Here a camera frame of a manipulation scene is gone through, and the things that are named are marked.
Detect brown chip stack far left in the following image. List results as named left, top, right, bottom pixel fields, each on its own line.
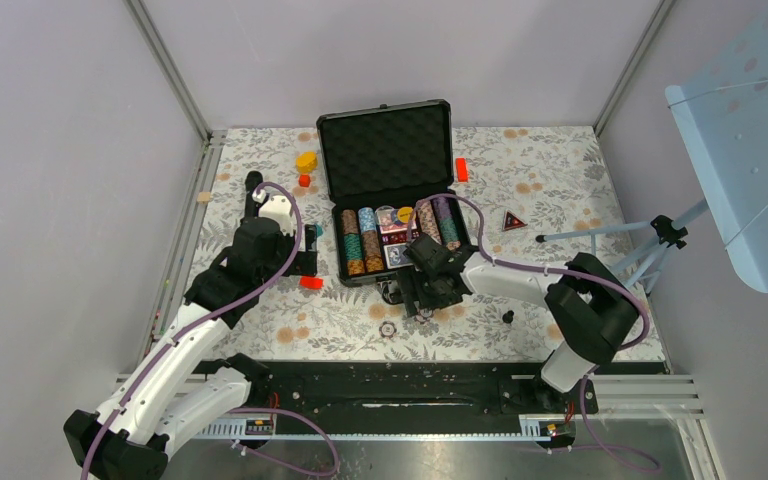
left=341, top=209, right=366, bottom=276

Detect black poker chip case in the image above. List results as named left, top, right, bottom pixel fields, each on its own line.
left=316, top=100, right=472, bottom=304

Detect purple chip stack far right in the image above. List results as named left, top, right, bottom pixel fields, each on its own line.
left=433, top=197, right=461, bottom=251

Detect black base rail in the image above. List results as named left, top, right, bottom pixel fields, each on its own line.
left=255, top=361, right=599, bottom=437

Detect black microphone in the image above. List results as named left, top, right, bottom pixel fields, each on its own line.
left=243, top=170, right=268, bottom=218

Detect poker chip with die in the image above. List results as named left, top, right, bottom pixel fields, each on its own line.
left=415, top=313, right=433, bottom=324

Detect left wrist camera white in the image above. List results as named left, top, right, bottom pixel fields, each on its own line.
left=252, top=190, right=297, bottom=236

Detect yellow dealer button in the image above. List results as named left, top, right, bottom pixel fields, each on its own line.
left=398, top=206, right=413, bottom=225

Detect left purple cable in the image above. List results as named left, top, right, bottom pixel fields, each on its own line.
left=80, top=182, right=342, bottom=480

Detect red block beside case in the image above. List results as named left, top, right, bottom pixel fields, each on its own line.
left=455, top=157, right=469, bottom=183

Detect floral table mat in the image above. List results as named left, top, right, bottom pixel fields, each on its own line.
left=191, top=127, right=632, bottom=362

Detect light blue tripod stand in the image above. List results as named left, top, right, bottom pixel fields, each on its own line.
left=535, top=199, right=709, bottom=296

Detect red playing card deck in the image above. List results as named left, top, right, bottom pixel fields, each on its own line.
left=378, top=216, right=418, bottom=234

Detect red rectangular block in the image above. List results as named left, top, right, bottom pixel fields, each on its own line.
left=299, top=276, right=325, bottom=290

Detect light blue perforated panel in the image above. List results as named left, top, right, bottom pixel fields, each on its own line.
left=665, top=10, right=768, bottom=293

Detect red black triangle card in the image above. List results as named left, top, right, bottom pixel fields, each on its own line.
left=502, top=210, right=528, bottom=232

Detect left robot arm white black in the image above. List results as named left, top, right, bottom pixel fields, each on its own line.
left=64, top=215, right=304, bottom=479

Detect clear plastic disc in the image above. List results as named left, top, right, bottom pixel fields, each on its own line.
left=375, top=206, right=395, bottom=232

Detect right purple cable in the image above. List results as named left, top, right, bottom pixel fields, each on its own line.
left=407, top=193, right=664, bottom=475

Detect poker chip left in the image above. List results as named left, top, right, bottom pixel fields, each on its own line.
left=379, top=321, right=397, bottom=338

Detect blue playing card deck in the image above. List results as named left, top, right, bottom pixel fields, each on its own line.
left=384, top=243, right=412, bottom=269

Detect purple cable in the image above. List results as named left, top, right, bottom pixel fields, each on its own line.
left=80, top=182, right=342, bottom=480
left=407, top=193, right=664, bottom=475

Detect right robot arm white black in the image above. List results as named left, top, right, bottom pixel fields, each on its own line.
left=396, top=234, right=645, bottom=412

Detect yellow cylinder block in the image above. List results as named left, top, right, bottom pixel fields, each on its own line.
left=295, top=151, right=318, bottom=175

